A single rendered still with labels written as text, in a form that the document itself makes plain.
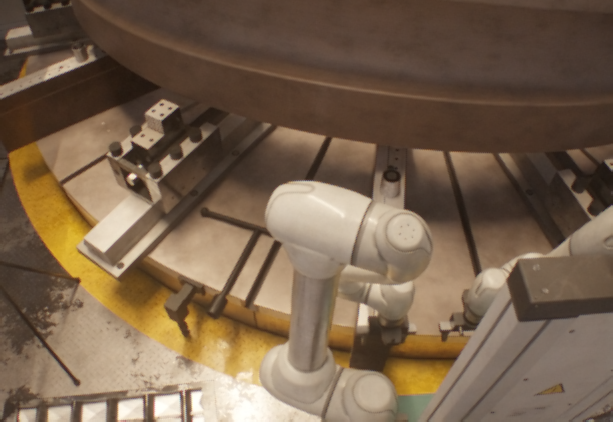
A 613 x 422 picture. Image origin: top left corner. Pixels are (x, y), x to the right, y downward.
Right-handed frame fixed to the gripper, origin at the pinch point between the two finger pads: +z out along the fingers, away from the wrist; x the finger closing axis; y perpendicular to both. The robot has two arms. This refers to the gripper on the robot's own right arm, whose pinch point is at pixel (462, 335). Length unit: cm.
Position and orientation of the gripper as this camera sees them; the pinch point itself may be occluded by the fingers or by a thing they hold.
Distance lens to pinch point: 179.7
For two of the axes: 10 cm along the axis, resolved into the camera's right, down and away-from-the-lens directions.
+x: 10.0, -0.1, 0.1
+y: 0.2, 7.5, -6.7
